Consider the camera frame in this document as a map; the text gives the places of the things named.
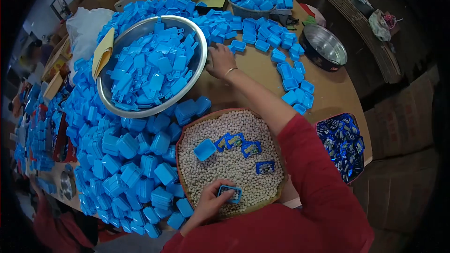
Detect person's left hand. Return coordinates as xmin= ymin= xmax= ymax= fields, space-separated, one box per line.
xmin=192 ymin=179 xmax=237 ymax=223

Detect person's right hand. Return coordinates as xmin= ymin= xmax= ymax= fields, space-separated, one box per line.
xmin=206 ymin=43 xmax=240 ymax=80

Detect person's right fingers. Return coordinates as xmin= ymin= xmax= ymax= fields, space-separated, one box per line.
xmin=207 ymin=43 xmax=230 ymax=60

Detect person's left thumb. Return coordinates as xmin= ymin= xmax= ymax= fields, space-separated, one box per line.
xmin=214 ymin=190 xmax=237 ymax=206

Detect person's left fingers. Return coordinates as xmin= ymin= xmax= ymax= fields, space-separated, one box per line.
xmin=203 ymin=179 xmax=228 ymax=194

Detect small blue box with beads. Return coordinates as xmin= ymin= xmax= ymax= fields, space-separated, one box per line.
xmin=217 ymin=184 xmax=243 ymax=205

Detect heap of white beads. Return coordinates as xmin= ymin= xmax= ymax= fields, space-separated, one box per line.
xmin=179 ymin=110 xmax=285 ymax=216

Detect large steel bowl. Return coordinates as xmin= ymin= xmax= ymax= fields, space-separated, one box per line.
xmin=96 ymin=15 xmax=208 ymax=119

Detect round basket tray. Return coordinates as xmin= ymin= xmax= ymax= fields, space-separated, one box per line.
xmin=175 ymin=108 xmax=288 ymax=220

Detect empty open blue box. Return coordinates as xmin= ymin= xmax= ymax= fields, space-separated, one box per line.
xmin=193 ymin=138 xmax=217 ymax=162

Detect blue printed sachet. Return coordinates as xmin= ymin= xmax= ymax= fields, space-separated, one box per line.
xmin=255 ymin=160 xmax=276 ymax=175
xmin=225 ymin=132 xmax=245 ymax=149
xmin=214 ymin=133 xmax=231 ymax=152
xmin=241 ymin=141 xmax=263 ymax=158

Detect dark rectangular tray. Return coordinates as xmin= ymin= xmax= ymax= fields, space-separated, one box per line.
xmin=191 ymin=0 xmax=232 ymax=13

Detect heap of blue lids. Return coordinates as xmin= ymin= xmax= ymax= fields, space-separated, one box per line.
xmin=110 ymin=18 xmax=199 ymax=111

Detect person's body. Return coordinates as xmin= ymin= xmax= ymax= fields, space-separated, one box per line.
xmin=161 ymin=113 xmax=375 ymax=253

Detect grey basket of blue boxes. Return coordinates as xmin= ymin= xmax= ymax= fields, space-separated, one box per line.
xmin=227 ymin=0 xmax=294 ymax=20

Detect row of open blue boxes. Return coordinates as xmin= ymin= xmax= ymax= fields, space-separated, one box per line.
xmin=197 ymin=7 xmax=315 ymax=116

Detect pile of closed blue boxes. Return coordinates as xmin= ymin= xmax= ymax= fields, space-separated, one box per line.
xmin=63 ymin=0 xmax=213 ymax=239

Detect green and red cloth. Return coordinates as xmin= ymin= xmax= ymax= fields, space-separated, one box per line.
xmin=298 ymin=3 xmax=327 ymax=28

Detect round steel tin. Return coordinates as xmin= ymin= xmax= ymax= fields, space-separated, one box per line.
xmin=298 ymin=24 xmax=348 ymax=73

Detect folded yellow paper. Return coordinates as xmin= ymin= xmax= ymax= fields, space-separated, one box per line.
xmin=92 ymin=27 xmax=116 ymax=82

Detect red tub of blue sachets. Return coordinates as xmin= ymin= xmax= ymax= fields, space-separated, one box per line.
xmin=314 ymin=113 xmax=366 ymax=185

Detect white plastic bag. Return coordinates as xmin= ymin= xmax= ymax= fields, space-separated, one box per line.
xmin=66 ymin=7 xmax=115 ymax=86

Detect small steel bowl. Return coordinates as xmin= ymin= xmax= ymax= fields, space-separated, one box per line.
xmin=59 ymin=170 xmax=77 ymax=201

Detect stack of corrugated cardboard sheets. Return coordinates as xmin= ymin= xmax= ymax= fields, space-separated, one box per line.
xmin=312 ymin=0 xmax=403 ymax=85

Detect crumpled cloth bundle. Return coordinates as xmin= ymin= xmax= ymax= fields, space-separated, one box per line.
xmin=368 ymin=9 xmax=398 ymax=42

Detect stack of brown cartons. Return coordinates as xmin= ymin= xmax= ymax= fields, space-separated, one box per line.
xmin=352 ymin=65 xmax=442 ymax=253

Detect crowded table of blue goods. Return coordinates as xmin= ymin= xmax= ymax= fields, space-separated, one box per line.
xmin=9 ymin=77 xmax=76 ymax=197

